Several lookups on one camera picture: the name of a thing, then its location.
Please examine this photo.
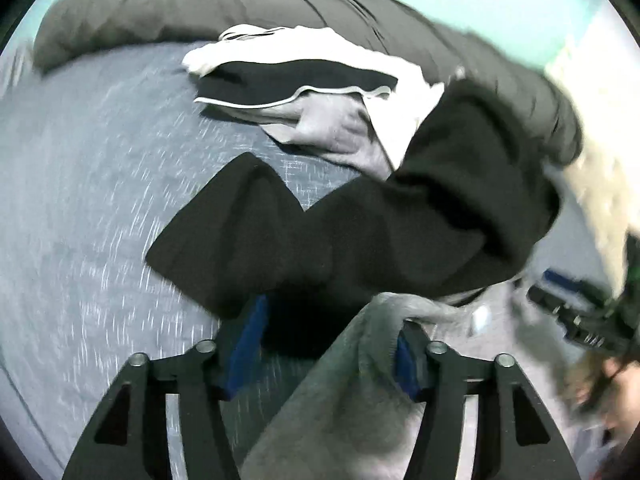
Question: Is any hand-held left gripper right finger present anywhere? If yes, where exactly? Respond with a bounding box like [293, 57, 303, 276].
[394, 322, 583, 480]

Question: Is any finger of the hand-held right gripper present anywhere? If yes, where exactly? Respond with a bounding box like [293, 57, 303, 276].
[527, 285, 576, 322]
[542, 269, 587, 295]

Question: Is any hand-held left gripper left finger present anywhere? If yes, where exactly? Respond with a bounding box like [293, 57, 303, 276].
[62, 295, 269, 480]

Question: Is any grey sweater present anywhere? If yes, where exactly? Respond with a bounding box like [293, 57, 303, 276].
[240, 290, 571, 480]

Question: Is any black sweater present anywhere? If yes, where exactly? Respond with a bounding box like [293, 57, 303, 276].
[145, 77, 563, 361]

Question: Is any person's right hand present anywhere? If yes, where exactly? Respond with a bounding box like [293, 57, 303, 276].
[570, 355, 640, 431]

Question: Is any cream tufted headboard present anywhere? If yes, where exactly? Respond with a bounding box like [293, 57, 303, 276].
[542, 35, 640, 301]

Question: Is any light grey garment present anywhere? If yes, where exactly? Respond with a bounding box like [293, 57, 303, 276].
[260, 92, 396, 181]

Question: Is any black garment with white trim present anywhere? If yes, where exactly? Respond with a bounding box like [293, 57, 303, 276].
[194, 58, 399, 110]

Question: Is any black and white garment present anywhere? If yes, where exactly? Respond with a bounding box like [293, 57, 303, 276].
[182, 25, 446, 171]

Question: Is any dark grey rolled duvet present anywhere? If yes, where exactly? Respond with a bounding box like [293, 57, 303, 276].
[32, 0, 583, 166]

